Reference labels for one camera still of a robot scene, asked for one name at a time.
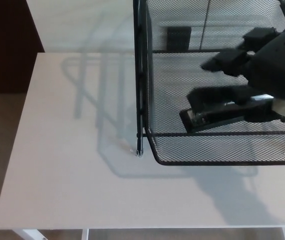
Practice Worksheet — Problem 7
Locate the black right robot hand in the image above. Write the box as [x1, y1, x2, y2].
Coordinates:
[187, 27, 285, 123]

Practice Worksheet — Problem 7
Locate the black stapler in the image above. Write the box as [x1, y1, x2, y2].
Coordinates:
[179, 94, 283, 134]

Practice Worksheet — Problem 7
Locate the black mesh file tray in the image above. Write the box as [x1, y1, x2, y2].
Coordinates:
[133, 0, 285, 166]

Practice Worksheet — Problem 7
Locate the white desk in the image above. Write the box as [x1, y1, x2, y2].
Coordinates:
[0, 51, 285, 240]

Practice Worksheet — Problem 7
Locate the dark brown wooden cabinet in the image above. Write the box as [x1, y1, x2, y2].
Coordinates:
[0, 0, 45, 95]

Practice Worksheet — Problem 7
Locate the black wall outlet plate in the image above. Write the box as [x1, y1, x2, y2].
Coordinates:
[166, 25, 192, 50]

